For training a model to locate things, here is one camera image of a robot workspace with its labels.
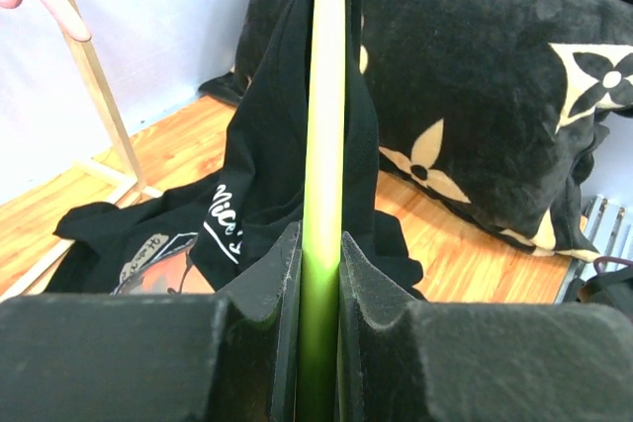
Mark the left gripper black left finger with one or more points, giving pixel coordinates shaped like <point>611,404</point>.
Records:
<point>230,356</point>

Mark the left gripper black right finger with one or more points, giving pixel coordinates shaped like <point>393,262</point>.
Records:
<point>405,359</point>

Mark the black t shirt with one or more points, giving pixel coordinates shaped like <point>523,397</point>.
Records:
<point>196,238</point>

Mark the lime green hanger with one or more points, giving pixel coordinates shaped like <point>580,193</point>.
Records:
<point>318,311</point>

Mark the wooden clothes rack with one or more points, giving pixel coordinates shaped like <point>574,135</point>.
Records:
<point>62,140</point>

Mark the black floral plush blanket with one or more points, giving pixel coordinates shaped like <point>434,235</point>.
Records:
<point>495,107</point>

